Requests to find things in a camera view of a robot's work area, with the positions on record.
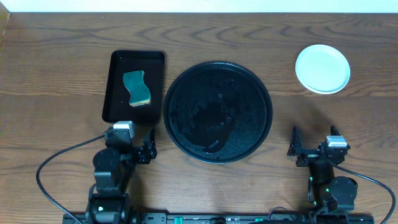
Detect black rectangular tray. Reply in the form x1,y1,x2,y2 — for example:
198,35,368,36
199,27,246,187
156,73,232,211
102,50,165,126

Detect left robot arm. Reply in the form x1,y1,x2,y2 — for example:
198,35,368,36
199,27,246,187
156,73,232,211
86,128,157,224

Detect round black tray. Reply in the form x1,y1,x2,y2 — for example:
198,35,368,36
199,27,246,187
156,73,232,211
163,62,273,164

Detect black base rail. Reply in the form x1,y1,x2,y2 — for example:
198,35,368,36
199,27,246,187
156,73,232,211
62,212,376,224

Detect green yellow sponge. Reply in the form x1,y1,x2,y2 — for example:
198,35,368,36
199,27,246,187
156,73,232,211
123,70,151,107

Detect light blue plate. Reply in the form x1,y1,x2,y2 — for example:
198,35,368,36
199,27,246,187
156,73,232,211
295,44,351,95

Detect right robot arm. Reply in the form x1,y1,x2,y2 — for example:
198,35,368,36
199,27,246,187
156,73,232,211
287,126,358,213

